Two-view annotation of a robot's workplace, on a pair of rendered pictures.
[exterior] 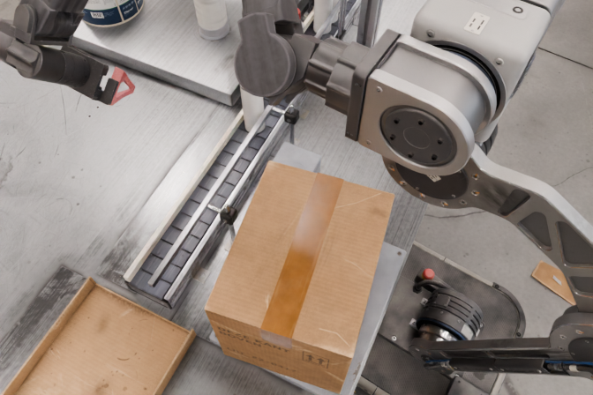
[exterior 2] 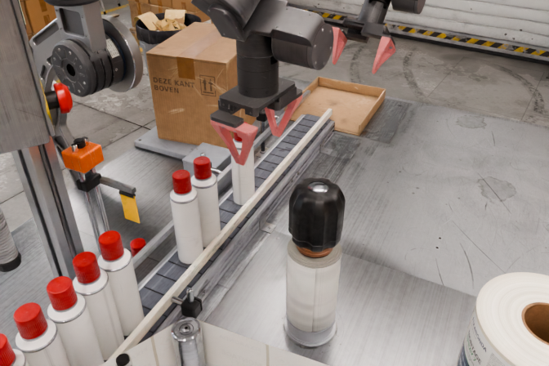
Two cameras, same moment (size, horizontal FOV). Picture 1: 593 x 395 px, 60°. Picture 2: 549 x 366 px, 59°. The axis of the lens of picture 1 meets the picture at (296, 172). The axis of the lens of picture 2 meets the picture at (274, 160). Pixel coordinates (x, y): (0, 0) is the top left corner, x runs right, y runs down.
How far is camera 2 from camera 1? 1.79 m
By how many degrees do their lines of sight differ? 91
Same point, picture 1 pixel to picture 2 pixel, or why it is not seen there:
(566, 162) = not seen: outside the picture
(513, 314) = not seen: hidden behind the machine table
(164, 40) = (384, 305)
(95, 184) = (393, 183)
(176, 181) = not seen: hidden behind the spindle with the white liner
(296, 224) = (212, 45)
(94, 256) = (367, 146)
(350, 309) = (190, 29)
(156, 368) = (304, 109)
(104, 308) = (346, 126)
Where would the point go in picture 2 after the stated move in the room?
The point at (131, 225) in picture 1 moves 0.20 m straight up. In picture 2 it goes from (348, 160) to (354, 97)
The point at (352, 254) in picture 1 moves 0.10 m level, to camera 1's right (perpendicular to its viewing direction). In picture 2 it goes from (182, 38) to (149, 38)
